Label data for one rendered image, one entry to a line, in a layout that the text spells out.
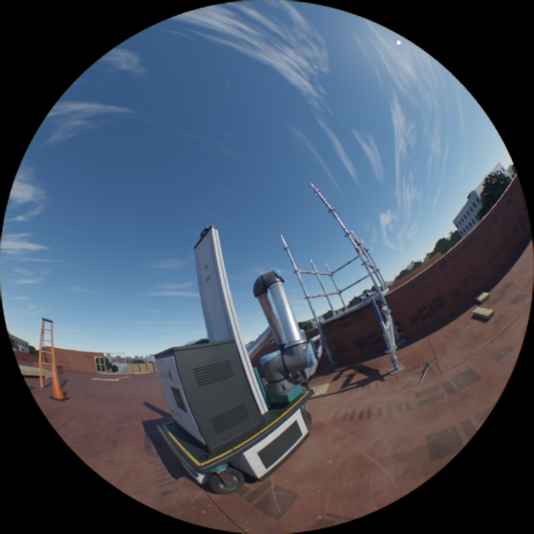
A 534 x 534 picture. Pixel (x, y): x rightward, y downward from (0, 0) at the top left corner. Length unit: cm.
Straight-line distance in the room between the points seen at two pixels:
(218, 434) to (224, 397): 19
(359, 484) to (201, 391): 81
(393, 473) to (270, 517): 49
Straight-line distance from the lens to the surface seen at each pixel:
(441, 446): 96
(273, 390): 107
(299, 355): 99
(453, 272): 255
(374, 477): 92
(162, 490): 125
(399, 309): 244
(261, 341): 157
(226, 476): 95
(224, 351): 83
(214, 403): 80
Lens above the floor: 78
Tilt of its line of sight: 25 degrees up
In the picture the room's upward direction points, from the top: 20 degrees counter-clockwise
